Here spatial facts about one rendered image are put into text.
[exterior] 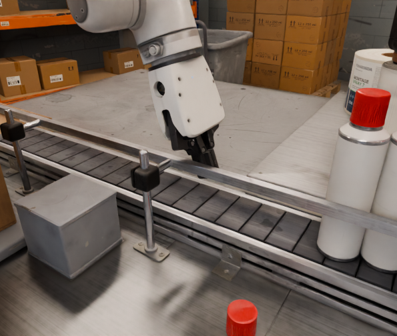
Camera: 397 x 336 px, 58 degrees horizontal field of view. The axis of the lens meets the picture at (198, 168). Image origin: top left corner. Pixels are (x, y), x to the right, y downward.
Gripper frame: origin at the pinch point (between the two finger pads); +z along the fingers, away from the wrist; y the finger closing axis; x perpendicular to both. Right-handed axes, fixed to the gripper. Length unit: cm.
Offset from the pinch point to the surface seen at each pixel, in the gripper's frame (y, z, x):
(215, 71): 189, -6, 115
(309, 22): 328, -20, 85
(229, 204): 1.0, 7.2, -1.4
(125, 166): 1.6, -0.4, 19.7
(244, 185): -4.4, 1.8, -8.4
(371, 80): 52, 1, -14
